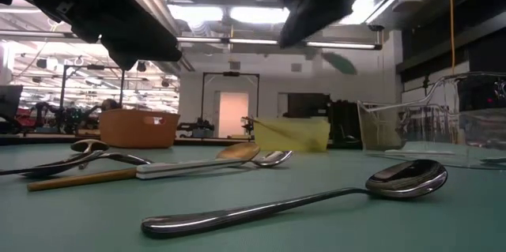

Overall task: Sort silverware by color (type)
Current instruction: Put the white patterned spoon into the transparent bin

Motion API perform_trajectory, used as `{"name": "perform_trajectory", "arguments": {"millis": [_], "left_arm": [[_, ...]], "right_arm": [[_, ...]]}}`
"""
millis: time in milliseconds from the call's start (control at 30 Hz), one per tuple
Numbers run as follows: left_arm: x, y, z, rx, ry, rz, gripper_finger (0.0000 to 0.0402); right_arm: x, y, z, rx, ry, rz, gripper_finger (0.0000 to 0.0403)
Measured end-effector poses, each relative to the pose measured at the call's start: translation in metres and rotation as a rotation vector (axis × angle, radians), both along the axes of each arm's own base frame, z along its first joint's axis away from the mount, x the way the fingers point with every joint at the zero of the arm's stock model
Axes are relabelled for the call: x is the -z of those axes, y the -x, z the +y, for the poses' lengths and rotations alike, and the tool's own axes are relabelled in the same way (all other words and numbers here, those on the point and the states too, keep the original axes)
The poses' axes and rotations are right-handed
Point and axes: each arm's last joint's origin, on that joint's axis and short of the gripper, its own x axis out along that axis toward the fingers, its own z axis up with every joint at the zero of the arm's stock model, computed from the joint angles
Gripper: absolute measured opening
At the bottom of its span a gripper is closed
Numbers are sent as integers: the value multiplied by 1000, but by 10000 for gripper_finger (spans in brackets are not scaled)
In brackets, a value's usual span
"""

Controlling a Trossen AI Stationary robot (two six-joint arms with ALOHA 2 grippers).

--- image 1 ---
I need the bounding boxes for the white-handled steel spoon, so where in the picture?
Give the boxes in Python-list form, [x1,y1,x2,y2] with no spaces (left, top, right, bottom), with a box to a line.
[135,149,294,181]

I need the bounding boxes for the green table mat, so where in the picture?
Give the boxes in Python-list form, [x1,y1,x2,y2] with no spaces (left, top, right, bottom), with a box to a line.
[0,141,506,252]

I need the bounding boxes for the black cabinet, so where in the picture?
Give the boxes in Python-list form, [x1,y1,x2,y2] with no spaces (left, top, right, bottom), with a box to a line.
[287,92,363,150]

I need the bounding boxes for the dark steel spoons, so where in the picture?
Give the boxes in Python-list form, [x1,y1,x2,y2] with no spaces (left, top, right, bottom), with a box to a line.
[0,150,154,177]

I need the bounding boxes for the bright ceiling light panel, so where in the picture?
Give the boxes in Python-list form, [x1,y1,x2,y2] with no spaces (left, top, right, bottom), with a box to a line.
[168,4,292,24]

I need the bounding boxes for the black monitor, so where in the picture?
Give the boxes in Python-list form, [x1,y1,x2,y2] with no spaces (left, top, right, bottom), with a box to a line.
[0,85,24,127]

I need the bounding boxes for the orange plastic bin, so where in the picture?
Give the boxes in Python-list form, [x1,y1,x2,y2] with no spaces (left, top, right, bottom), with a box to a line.
[98,108,181,149]

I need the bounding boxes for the long ceiling light strip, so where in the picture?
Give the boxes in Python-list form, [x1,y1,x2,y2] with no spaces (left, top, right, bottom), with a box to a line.
[176,36,383,51]

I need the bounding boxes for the clear plastic bin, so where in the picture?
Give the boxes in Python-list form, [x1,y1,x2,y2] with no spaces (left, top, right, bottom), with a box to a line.
[357,71,506,170]

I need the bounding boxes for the black gantry frame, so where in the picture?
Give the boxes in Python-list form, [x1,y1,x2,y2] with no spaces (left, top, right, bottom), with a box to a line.
[200,71,261,119]

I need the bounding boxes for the black aluminium table frame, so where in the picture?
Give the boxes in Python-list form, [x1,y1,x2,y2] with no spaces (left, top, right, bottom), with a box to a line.
[0,133,254,146]

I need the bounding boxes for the gold spoon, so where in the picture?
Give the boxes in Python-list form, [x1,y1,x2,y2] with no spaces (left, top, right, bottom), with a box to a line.
[26,141,262,193]

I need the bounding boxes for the background robot station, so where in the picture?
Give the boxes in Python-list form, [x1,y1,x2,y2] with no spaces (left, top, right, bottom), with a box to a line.
[23,100,100,134]

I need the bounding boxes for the yellow plastic bin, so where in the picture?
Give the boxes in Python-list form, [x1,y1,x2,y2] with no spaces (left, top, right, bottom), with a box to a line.
[252,117,331,153]

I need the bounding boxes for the large steel spoon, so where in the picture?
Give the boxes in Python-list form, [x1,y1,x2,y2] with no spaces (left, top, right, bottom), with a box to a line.
[141,159,449,240]

